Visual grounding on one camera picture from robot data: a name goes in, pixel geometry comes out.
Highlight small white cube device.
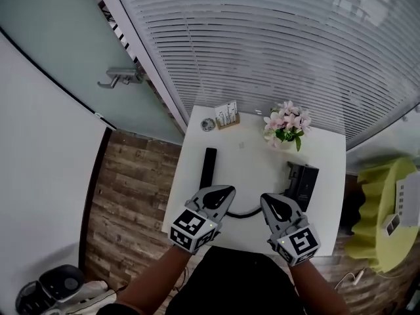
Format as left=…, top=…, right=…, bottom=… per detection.
left=385, top=213, right=402, bottom=237

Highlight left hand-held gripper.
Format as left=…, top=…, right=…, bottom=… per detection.
left=169, top=184, right=236, bottom=254

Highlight frosted glass door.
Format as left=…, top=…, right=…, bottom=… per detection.
left=0, top=0, right=184, bottom=146

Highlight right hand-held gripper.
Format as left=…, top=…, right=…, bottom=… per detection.
left=260, top=193, right=321, bottom=267

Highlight metal door handle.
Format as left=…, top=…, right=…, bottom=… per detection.
left=97, top=67, right=144, bottom=90

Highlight wooden card holder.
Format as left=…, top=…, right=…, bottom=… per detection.
left=214, top=100, right=242, bottom=131

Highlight white multi-port charger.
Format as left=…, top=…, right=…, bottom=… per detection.
left=396, top=175, right=410, bottom=218

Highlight white microwave oven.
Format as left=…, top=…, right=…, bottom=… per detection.
left=405, top=171, right=420, bottom=228

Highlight person's right forearm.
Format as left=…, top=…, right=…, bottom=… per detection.
left=288, top=261, right=350, bottom=315

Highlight white plug cable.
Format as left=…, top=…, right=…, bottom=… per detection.
left=334, top=267, right=369, bottom=290

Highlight black box device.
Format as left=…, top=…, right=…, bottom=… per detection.
left=283, top=161, right=320, bottom=213

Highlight person's black clothing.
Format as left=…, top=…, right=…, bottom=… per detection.
left=165, top=246, right=306, bottom=315

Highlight white rectangular table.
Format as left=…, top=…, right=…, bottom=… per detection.
left=161, top=105, right=347, bottom=257

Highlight black remote bar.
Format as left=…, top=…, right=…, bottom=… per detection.
left=199, top=147, right=218, bottom=190

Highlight person's left forearm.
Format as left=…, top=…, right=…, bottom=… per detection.
left=114, top=246, right=193, bottom=315

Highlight potted pink flower plant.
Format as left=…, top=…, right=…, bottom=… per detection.
left=262, top=100, right=312, bottom=152

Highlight grey black device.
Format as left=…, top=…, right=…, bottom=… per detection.
left=14, top=264, right=87, bottom=315

